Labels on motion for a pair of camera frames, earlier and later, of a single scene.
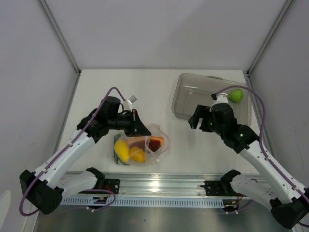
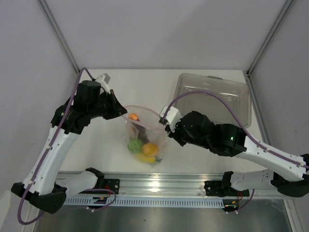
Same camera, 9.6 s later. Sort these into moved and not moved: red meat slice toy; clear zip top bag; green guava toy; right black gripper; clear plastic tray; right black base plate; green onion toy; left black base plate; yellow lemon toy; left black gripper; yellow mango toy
Moved: right black gripper; clear zip top bag; green guava toy; green onion toy; yellow lemon toy; red meat slice toy; left black gripper; yellow mango toy
Not moved: clear plastic tray; left black base plate; right black base plate
